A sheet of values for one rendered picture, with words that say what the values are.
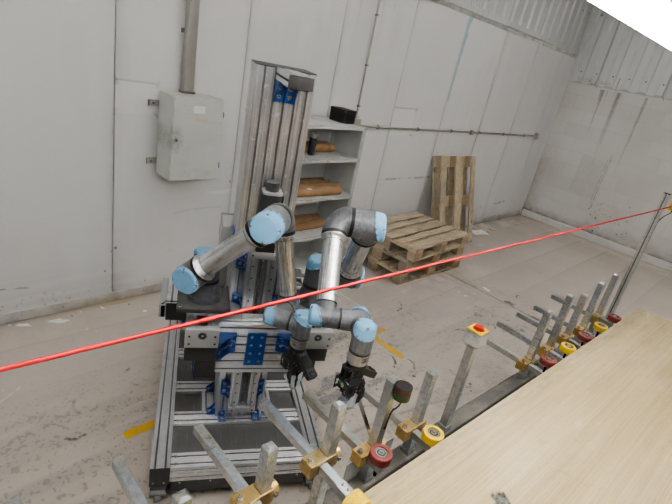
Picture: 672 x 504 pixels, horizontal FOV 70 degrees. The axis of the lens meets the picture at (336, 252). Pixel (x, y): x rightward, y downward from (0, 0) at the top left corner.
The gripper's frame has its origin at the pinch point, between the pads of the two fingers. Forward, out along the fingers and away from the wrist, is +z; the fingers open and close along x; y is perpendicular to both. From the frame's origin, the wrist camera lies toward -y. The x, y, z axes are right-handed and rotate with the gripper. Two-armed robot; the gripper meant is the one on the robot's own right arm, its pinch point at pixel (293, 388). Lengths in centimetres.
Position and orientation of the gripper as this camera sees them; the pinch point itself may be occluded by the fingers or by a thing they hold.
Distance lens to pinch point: 207.2
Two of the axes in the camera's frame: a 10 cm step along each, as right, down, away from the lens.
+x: -7.3, 1.3, -6.7
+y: -6.5, -4.1, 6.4
